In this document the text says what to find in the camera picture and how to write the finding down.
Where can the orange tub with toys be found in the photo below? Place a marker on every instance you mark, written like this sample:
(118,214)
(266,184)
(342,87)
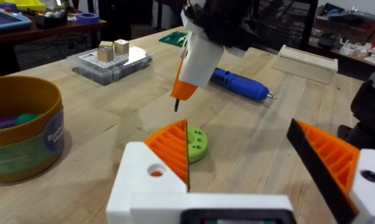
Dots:
(22,130)

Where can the black box with small items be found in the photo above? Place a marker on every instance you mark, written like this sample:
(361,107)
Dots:
(50,19)

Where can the green disc with holes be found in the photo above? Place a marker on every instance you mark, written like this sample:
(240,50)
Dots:
(197,143)

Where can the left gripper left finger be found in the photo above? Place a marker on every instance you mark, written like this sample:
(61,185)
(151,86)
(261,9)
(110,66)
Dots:
(137,174)

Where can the blue tape roll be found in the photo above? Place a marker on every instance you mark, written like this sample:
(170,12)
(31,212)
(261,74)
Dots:
(87,17)

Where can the yellow tray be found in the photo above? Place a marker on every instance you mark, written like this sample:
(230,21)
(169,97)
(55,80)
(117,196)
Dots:
(22,4)

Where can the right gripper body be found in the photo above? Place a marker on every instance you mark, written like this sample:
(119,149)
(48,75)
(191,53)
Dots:
(224,21)

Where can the pale long box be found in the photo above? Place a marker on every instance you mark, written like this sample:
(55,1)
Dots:
(305,63)

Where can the clear box with wooden blocks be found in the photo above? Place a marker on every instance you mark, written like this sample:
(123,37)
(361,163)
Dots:
(112,63)

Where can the blue electric screwdriver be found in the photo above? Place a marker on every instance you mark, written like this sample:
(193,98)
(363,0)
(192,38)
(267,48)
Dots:
(240,84)

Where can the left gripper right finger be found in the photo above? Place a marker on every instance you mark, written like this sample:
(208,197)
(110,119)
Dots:
(355,183)

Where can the black shelf rack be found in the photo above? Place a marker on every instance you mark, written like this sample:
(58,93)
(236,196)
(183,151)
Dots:
(283,25)

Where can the blue tray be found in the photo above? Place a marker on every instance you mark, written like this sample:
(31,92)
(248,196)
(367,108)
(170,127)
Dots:
(5,20)

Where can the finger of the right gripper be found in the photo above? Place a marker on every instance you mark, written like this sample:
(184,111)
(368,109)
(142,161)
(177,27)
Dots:
(201,62)

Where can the brown side table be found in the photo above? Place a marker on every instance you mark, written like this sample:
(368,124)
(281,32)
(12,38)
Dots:
(44,31)

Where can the green board with white parts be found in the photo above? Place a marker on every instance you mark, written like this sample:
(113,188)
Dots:
(173,39)

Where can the heap of parts on bench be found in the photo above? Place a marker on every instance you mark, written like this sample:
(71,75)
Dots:
(352,31)

